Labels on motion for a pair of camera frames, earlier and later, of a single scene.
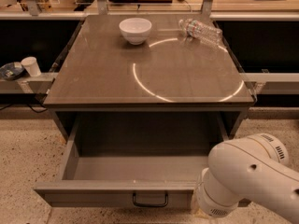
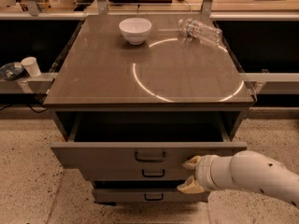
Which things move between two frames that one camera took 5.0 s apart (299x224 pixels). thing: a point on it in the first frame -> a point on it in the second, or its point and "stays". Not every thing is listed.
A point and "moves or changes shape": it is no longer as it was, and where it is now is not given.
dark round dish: [12, 71] stays
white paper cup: [31, 65] stays
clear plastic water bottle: [197, 29] stays
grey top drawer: [152, 160] moves or changes shape
